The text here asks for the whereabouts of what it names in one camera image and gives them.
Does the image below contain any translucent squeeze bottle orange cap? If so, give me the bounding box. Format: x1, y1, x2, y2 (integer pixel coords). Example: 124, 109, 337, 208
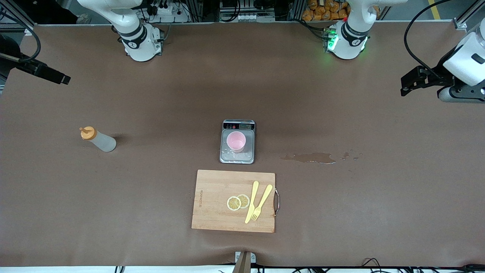
80, 126, 117, 153

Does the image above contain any pink cup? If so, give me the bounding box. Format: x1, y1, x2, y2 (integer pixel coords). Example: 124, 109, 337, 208
226, 132, 247, 153

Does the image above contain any orange bread pile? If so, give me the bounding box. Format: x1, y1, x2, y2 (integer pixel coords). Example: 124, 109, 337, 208
302, 0, 380, 21

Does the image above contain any spilled liquid puddle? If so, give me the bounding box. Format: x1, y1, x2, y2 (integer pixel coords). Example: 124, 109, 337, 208
280, 151, 361, 165

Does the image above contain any white power strip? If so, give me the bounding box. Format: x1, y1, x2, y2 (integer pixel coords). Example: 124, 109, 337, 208
227, 13, 276, 22
150, 3, 190, 23

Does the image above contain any brown table mat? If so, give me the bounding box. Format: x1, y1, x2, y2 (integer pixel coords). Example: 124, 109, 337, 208
0, 21, 485, 268

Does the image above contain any silver digital kitchen scale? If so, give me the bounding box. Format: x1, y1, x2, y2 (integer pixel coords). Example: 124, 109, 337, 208
219, 119, 256, 164

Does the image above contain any yellow plastic fork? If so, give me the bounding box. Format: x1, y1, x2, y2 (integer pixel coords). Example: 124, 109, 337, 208
251, 184, 273, 221

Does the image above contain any yellow plastic knife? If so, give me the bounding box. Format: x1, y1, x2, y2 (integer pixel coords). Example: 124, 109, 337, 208
244, 181, 260, 224

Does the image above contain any wooden cutting board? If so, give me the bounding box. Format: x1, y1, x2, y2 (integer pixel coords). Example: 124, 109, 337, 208
191, 169, 276, 233

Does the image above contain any aluminium frame profile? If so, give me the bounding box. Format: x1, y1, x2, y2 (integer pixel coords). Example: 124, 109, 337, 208
453, 0, 485, 31

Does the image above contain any black looped floor cable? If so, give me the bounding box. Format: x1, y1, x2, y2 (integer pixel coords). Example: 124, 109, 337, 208
361, 258, 384, 270

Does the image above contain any metal table edge bracket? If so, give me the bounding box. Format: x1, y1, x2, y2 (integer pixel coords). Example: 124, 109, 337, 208
234, 251, 257, 273

